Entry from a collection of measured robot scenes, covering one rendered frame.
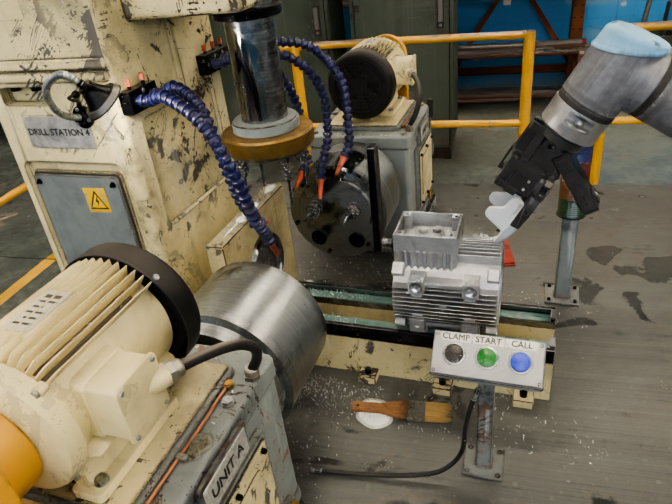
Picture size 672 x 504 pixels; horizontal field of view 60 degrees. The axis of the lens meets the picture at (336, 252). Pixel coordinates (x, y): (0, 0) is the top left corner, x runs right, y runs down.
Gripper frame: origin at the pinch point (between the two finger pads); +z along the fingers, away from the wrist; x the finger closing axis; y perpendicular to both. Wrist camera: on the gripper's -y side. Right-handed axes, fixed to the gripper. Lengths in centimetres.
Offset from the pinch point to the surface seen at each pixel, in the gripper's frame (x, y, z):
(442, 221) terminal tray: -10.6, 8.8, 9.9
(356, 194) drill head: -26.8, 27.4, 24.0
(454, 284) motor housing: 2.0, 1.9, 13.2
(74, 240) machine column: 12, 72, 44
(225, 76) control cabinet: -303, 173, 156
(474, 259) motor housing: -2.4, 0.8, 9.0
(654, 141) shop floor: -362, -129, 60
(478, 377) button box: 23.6, -5.1, 11.4
